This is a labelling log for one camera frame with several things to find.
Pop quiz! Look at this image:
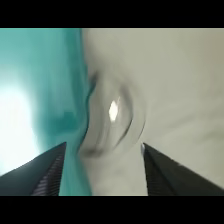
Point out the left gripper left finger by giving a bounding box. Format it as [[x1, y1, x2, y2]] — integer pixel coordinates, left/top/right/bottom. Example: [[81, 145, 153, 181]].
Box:
[[0, 141, 68, 197]]

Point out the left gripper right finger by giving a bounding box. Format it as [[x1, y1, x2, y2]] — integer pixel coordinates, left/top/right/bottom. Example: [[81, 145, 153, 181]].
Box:
[[141, 142, 224, 197]]

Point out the white T-shirt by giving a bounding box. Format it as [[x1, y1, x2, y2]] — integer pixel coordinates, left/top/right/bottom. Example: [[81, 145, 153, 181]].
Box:
[[78, 28, 224, 197]]

